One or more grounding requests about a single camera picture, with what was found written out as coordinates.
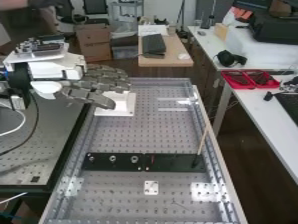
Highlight black cable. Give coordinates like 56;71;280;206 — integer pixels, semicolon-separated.
0;94;43;158

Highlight black case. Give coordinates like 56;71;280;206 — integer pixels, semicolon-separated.
246;11;298;45

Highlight black plate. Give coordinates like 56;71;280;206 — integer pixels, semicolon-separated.
83;152;209;174

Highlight tan box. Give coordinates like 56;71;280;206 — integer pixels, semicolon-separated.
215;22;230;43

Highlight small black object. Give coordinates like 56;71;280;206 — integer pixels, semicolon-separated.
262;91;276;102

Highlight red tray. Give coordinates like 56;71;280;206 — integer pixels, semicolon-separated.
245;69;282;89
220;70;257;91

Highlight cardboard box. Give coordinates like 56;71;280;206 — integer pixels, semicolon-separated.
74;23;112;45
79;41;113;63

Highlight black headphones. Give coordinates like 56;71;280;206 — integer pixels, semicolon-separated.
216;49;249;67

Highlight clear box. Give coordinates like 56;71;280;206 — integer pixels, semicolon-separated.
155;79;203;114
39;77;250;224

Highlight small white square plate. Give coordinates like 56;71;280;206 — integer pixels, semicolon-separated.
143;180;161;196

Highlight white cable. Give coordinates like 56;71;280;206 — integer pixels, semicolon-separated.
0;102;28;138

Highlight white desk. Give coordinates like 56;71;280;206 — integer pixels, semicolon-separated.
188;23;298;72
212;74;298;186

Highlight wooden desk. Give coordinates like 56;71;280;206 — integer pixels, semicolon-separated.
137;32;196;68

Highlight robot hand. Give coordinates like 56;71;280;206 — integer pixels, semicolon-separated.
2;34;133;111

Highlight thin stick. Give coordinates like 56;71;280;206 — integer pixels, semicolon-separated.
196;112;215;157

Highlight small white box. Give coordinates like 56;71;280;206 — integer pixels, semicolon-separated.
93;90;137;117

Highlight black keyboard on wooden desk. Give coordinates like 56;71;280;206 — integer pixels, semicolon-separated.
141;33;168;60

